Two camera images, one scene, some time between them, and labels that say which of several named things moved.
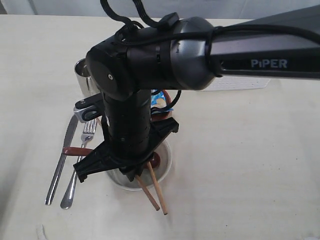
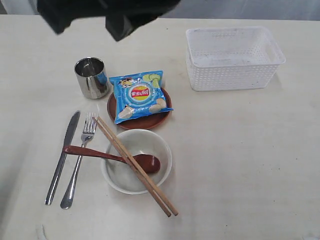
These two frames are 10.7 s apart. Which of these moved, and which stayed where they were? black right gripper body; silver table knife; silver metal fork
Moved: black right gripper body
Stayed: silver metal fork; silver table knife
